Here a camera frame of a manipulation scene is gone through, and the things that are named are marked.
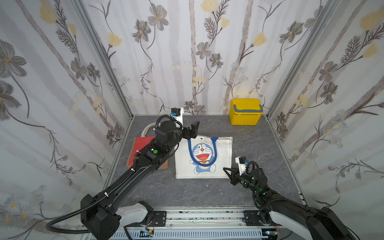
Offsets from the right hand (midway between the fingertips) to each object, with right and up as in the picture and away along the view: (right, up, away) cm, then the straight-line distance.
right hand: (226, 168), depth 80 cm
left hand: (-19, +26, -11) cm, 34 cm away
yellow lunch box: (+19, +34, +24) cm, 46 cm away
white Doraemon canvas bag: (-12, +6, +2) cm, 13 cm away
